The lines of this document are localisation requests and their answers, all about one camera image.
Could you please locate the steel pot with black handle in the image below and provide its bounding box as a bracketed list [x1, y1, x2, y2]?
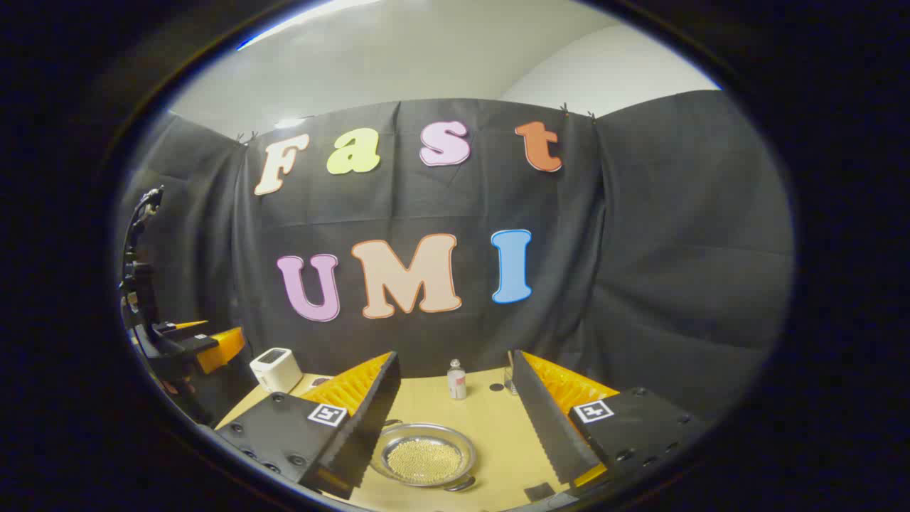
[368, 420, 478, 493]

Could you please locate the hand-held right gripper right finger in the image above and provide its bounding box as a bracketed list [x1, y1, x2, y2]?
[510, 348, 708, 495]

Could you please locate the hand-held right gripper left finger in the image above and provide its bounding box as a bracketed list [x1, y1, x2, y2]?
[213, 351, 402, 500]

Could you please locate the white toaster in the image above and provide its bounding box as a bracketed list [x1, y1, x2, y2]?
[249, 347, 304, 394]

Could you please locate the pile of soybeans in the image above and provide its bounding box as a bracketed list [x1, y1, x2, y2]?
[386, 437, 463, 484]

